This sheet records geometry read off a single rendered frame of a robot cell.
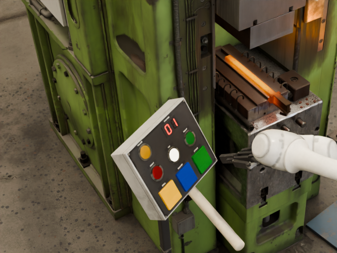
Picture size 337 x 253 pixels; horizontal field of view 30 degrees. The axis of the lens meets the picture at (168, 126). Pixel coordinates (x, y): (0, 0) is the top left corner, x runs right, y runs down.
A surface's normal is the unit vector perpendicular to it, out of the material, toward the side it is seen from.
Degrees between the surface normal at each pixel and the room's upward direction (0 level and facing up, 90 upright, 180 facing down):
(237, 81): 0
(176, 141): 60
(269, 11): 90
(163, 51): 90
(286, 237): 89
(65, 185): 0
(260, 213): 90
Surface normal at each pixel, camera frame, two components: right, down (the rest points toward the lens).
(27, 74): -0.06, -0.75
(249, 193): 0.51, 0.54
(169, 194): 0.68, -0.08
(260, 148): -0.82, -0.17
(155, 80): -0.86, 0.36
